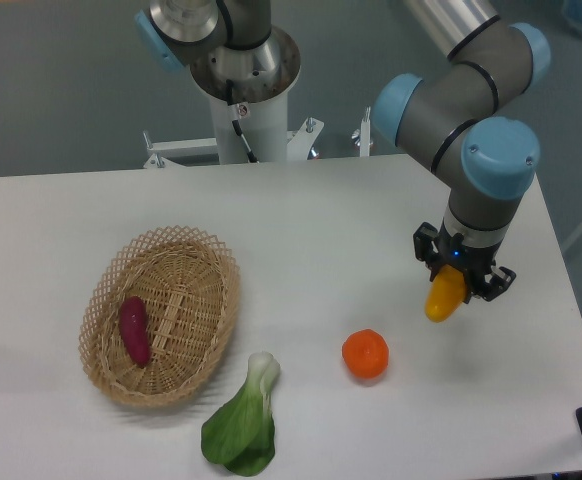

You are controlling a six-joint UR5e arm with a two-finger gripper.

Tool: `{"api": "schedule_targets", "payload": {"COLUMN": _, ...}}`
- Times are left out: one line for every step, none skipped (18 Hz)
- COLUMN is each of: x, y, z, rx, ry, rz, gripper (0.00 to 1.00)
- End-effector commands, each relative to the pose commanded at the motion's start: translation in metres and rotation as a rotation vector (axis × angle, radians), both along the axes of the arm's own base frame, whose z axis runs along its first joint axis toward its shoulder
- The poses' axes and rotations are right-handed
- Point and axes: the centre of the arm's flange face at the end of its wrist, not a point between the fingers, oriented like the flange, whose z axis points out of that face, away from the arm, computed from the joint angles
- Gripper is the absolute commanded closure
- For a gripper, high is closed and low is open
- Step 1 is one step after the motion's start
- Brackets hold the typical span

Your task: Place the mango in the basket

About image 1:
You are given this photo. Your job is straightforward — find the black cable on pedestal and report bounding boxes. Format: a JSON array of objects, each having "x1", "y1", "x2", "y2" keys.
[{"x1": 225, "y1": 78, "x2": 261, "y2": 164}]

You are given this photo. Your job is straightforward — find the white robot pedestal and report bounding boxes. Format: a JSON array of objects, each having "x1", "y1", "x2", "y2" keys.
[{"x1": 142, "y1": 27, "x2": 378, "y2": 169}]

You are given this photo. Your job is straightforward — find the green bok choy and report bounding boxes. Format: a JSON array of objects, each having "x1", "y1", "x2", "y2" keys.
[{"x1": 201, "y1": 352, "x2": 281, "y2": 477}]

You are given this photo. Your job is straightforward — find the woven wicker basket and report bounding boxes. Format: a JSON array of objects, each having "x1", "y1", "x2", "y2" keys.
[{"x1": 78, "y1": 226, "x2": 241, "y2": 408}]

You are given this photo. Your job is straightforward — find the orange persimmon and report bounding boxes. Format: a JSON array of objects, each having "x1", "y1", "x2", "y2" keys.
[{"x1": 341, "y1": 329, "x2": 390, "y2": 380}]

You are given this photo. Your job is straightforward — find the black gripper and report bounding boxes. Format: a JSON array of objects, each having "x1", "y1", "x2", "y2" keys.
[{"x1": 413, "y1": 222, "x2": 517, "y2": 303}]

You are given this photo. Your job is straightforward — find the yellow mango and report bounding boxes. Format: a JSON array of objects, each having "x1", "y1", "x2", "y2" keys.
[{"x1": 424, "y1": 265, "x2": 467, "y2": 323}]

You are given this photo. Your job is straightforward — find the purple sweet potato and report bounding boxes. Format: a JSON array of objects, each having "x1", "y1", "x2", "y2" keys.
[{"x1": 118, "y1": 296, "x2": 151, "y2": 368}]

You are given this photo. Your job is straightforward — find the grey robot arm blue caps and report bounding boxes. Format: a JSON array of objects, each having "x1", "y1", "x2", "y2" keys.
[{"x1": 134, "y1": 1, "x2": 551, "y2": 315}]

